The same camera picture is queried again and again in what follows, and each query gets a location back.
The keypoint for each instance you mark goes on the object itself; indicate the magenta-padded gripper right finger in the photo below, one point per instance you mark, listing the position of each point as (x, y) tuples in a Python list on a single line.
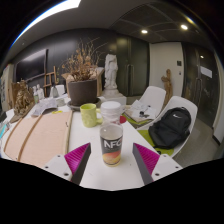
[(146, 158)]

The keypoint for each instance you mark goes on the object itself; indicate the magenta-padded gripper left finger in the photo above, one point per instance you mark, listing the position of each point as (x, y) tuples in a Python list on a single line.
[(77, 156)]

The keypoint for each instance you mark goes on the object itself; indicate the clear drink bottle white cap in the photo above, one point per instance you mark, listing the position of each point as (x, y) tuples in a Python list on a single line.
[(111, 146)]

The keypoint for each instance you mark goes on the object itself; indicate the green seat cushion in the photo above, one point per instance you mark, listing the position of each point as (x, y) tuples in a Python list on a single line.
[(131, 121), (144, 136)]

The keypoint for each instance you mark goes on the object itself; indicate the black backpack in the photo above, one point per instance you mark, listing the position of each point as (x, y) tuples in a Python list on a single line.
[(170, 128)]

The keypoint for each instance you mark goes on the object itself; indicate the yellow-green mug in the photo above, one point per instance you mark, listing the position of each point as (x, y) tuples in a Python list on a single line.
[(88, 116)]

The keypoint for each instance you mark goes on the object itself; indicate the flat round red coaster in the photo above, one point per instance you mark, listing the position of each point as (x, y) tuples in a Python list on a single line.
[(123, 119)]

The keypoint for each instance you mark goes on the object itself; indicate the stack of papers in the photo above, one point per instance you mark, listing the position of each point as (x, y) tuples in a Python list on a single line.
[(140, 111)]

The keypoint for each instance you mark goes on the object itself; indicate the small yellow marker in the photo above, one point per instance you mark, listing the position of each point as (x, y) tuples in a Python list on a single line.
[(57, 112)]

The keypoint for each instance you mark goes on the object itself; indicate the grey plant saucer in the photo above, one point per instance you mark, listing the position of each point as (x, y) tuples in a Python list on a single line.
[(74, 107)]

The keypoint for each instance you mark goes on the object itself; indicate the small grey cup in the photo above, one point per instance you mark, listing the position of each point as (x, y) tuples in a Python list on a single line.
[(61, 102)]

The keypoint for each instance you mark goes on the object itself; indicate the open newspaper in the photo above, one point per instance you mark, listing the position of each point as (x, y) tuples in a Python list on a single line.
[(45, 106)]

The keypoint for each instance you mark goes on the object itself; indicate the white plastic chair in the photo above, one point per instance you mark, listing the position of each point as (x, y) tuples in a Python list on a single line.
[(61, 89), (183, 101), (153, 96)]

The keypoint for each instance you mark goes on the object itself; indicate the dark pot with dry plant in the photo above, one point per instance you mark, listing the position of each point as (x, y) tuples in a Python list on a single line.
[(82, 93)]

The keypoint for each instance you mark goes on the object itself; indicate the grey bottle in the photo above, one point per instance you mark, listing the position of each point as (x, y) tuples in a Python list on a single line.
[(55, 91)]

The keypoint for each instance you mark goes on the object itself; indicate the white glue bottle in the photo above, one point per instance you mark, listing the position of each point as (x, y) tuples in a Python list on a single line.
[(36, 98)]

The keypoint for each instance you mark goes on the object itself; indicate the small white figurine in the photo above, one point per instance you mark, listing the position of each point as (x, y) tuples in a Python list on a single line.
[(39, 91)]

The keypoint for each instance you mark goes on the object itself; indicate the wooden figure sculpture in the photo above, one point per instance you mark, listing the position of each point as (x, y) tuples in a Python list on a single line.
[(166, 85)]

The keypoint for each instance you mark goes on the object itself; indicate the colourful art book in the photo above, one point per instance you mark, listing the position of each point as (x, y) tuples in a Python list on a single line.
[(2, 130)]

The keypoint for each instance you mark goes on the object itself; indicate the wooden easel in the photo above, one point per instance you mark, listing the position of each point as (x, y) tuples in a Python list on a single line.
[(50, 80)]

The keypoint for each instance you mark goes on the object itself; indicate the tall white statue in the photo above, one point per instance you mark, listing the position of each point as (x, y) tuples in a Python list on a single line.
[(111, 71)]

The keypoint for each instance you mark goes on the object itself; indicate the dark double door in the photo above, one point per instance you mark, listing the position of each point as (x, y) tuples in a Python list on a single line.
[(133, 66)]

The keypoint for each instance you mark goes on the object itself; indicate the long ceiling light strip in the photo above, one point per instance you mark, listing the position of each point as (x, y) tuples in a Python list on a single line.
[(50, 11)]

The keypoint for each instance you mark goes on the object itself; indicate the black wall screen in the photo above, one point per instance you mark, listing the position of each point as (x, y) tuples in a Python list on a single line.
[(31, 66)]

